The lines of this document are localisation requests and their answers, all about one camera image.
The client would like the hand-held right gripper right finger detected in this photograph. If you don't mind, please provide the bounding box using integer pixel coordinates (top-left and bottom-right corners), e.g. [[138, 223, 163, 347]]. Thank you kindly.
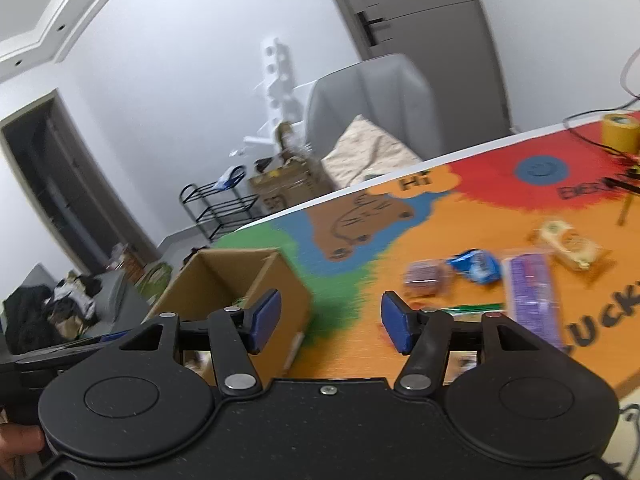
[[381, 291, 566, 395]]

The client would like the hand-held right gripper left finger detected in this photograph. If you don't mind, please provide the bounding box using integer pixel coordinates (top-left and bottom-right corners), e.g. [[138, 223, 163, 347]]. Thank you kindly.
[[107, 289, 282, 395]]

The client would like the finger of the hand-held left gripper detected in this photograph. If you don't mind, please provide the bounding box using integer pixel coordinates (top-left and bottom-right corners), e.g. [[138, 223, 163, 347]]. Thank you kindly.
[[15, 331, 133, 365]]

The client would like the pink snack packet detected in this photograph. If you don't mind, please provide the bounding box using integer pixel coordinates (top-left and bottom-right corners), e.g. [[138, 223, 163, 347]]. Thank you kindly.
[[402, 258, 451, 301]]

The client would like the white black-label snack packet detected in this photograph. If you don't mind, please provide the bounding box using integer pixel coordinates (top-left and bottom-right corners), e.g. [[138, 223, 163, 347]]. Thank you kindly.
[[447, 351, 482, 378]]

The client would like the blue snack packet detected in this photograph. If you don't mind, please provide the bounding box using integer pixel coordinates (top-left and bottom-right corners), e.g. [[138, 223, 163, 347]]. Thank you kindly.
[[446, 248, 503, 285]]

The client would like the long purple snack packet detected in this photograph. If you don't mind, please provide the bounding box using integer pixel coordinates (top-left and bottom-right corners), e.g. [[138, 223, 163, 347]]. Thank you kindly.
[[501, 252, 567, 352]]

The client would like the person's left hand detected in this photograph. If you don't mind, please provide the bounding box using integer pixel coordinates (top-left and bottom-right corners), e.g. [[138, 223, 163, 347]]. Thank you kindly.
[[0, 424, 46, 467]]

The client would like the pile of clothes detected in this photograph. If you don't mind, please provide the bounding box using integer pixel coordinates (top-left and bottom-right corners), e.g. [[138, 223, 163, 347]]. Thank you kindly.
[[2, 272, 104, 356]]

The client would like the grey sofa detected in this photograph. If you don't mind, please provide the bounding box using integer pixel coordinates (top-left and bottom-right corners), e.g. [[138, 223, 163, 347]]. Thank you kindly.
[[0, 262, 151, 357]]

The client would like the green slipper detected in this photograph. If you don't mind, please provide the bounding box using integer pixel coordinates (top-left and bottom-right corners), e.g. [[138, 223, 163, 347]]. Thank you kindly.
[[137, 262, 174, 306]]

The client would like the colourful cat printed mat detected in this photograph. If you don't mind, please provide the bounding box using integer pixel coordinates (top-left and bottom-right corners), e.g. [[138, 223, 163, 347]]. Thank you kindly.
[[212, 114, 640, 463]]

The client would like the cluttered brown cardboard box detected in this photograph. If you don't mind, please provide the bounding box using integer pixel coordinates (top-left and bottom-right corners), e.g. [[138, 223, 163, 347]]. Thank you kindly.
[[247, 122, 336, 211]]

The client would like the blue white cloth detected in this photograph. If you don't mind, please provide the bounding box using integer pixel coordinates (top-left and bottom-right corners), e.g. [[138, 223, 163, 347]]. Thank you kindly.
[[214, 165, 247, 191]]

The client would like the dotted cream cushion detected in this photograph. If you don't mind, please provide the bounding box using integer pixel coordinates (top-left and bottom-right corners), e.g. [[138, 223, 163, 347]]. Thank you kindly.
[[320, 114, 424, 191]]

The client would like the white holed rack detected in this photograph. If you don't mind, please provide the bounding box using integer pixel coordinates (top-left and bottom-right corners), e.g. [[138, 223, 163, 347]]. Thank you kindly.
[[243, 37, 314, 154]]

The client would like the grey upholstered chair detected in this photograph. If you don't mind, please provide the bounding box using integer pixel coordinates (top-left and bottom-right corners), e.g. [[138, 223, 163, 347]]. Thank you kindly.
[[304, 53, 446, 194]]

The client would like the grey door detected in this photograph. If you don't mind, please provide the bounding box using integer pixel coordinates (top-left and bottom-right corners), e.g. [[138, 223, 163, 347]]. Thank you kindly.
[[317, 0, 514, 162]]

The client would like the yellow tape roll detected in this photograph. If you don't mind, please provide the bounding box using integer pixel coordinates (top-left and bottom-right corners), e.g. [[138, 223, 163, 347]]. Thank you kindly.
[[600, 112, 640, 154]]

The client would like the black wire shoe rack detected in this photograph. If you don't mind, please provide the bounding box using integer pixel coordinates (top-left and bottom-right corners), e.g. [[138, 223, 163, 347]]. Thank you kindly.
[[179, 164, 261, 241]]

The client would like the black wire stand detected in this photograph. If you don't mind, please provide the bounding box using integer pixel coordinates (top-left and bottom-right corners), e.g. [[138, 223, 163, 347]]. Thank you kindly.
[[602, 167, 640, 226]]

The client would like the black cable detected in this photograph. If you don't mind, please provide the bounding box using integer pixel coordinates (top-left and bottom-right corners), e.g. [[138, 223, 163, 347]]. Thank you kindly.
[[562, 107, 640, 157]]

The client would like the black door handle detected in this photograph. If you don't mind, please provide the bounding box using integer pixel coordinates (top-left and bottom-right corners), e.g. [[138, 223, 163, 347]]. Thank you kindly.
[[355, 9, 392, 46]]

